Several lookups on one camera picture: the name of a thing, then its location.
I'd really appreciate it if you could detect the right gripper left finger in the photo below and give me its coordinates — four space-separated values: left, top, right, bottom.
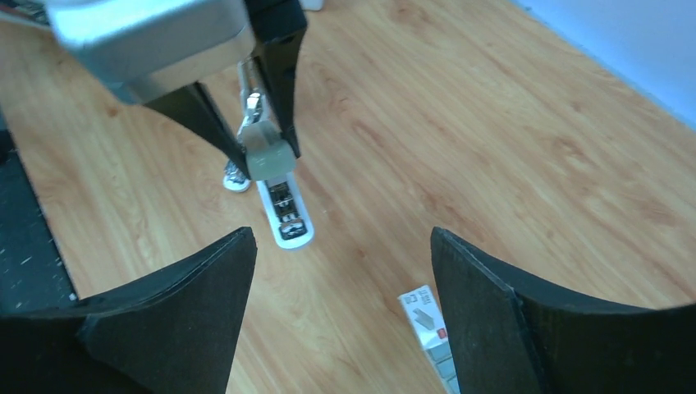
1 227 257 393

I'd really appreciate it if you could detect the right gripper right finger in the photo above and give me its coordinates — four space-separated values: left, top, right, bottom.
430 227 695 393

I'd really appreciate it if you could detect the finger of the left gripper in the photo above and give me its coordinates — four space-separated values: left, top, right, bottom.
145 82 251 179
245 0 308 158

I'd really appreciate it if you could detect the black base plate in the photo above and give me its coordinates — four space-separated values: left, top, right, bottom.
1 120 77 313

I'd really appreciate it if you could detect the grey staple box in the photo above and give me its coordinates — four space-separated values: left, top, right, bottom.
398 285 460 394

